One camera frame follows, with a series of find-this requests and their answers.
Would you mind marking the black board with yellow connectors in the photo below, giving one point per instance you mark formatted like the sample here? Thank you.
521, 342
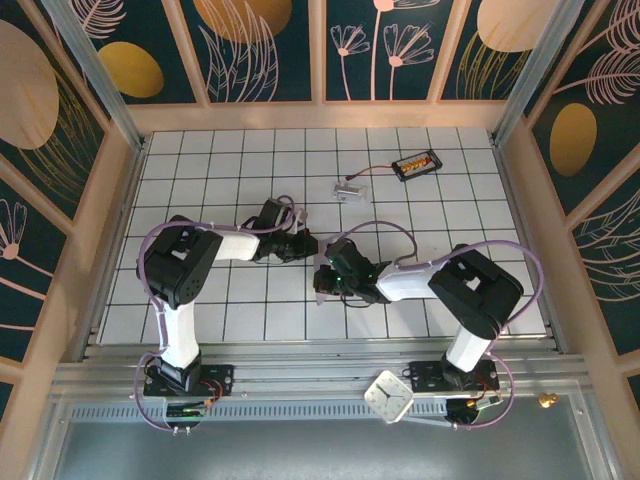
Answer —
416, 166

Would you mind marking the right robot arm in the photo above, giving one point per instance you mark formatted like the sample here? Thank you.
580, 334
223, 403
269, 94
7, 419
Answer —
475, 295

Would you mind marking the left base controller board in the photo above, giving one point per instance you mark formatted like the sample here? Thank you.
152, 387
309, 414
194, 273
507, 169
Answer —
185, 411

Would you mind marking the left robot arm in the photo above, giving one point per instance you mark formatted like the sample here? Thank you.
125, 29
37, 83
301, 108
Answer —
175, 280

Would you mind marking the aluminium table frame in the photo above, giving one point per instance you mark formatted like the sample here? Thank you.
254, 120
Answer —
310, 370

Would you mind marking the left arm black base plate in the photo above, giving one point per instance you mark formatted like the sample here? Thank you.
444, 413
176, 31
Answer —
220, 380

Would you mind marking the clear plastic metal part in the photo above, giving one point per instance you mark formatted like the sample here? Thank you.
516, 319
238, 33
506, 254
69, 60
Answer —
350, 192

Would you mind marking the aluminium corner post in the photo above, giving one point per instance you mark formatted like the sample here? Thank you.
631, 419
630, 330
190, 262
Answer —
540, 65
90, 65

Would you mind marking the right base controller board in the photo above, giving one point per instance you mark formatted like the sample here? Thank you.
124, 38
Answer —
470, 407

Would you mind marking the brass knob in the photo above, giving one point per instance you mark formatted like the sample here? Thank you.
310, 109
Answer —
547, 400

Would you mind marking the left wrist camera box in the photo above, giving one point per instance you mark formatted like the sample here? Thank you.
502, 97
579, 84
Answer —
300, 220

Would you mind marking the base controller board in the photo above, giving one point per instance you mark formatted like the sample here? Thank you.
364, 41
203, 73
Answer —
470, 407
185, 411

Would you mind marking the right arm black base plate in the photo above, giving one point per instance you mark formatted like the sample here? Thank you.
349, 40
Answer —
425, 375

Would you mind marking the white square clock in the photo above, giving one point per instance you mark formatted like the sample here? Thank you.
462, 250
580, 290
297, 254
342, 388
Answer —
389, 396

